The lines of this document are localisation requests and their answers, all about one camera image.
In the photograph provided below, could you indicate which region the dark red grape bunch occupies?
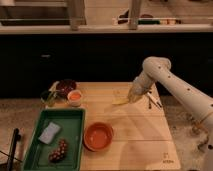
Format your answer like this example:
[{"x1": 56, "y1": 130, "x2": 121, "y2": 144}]
[{"x1": 48, "y1": 139, "x2": 68, "y2": 163}]

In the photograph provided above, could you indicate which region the wooden post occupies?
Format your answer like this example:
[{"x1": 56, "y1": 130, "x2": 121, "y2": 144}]
[
  {"x1": 128, "y1": 0, "x2": 142, "y2": 30},
  {"x1": 66, "y1": 0, "x2": 86, "y2": 31}
]

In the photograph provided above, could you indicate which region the green plastic tray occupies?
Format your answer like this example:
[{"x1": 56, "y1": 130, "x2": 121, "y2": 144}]
[{"x1": 21, "y1": 108, "x2": 85, "y2": 171}]

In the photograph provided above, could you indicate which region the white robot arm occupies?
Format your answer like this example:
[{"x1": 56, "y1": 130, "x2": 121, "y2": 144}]
[{"x1": 128, "y1": 56, "x2": 213, "y2": 171}]

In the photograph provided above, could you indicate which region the small orange-filled white cup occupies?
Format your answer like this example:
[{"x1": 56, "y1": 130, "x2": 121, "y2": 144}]
[{"x1": 67, "y1": 90, "x2": 83, "y2": 107}]

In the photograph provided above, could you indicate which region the clutter on back shelf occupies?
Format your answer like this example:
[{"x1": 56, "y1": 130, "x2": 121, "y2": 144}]
[{"x1": 115, "y1": 11, "x2": 182, "y2": 25}]

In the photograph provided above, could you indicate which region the dark maroon bowl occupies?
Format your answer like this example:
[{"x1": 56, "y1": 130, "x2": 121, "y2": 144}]
[{"x1": 56, "y1": 79, "x2": 77, "y2": 98}]

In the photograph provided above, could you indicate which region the wooden post left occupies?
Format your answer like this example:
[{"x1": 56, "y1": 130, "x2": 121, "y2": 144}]
[{"x1": 66, "y1": 0, "x2": 86, "y2": 31}]

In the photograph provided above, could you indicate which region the green vegetables dish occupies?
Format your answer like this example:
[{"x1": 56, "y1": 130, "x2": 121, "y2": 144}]
[{"x1": 40, "y1": 90, "x2": 65, "y2": 107}]

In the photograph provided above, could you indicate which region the black stand pole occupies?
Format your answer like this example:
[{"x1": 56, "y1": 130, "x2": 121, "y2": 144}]
[{"x1": 7, "y1": 128, "x2": 21, "y2": 171}]

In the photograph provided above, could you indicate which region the wooden post right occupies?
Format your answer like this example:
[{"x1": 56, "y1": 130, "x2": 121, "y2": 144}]
[{"x1": 128, "y1": 0, "x2": 142, "y2": 30}]

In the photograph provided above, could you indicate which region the red bowl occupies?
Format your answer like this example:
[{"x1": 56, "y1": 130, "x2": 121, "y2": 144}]
[{"x1": 83, "y1": 122, "x2": 114, "y2": 152}]

